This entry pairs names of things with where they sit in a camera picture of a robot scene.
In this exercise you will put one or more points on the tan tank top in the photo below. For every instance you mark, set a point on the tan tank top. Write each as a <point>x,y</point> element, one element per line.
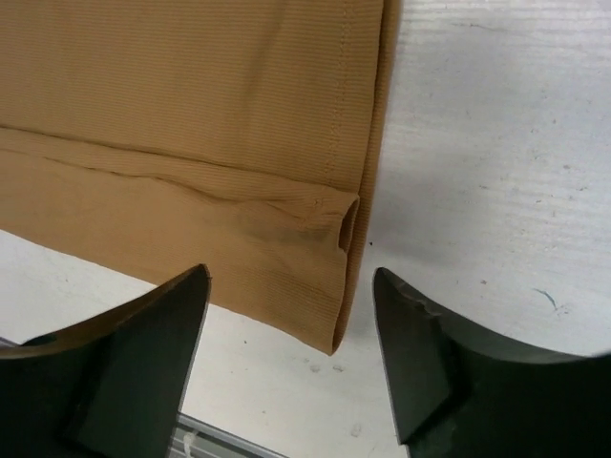
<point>150,136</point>

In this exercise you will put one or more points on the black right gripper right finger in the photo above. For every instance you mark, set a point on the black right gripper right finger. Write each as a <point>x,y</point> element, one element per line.
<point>459,389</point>

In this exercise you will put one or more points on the aluminium rail frame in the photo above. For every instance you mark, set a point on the aluminium rail frame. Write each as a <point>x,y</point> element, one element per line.
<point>195,439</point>

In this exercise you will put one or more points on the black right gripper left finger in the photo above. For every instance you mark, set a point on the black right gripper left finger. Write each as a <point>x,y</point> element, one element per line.
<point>109,386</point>

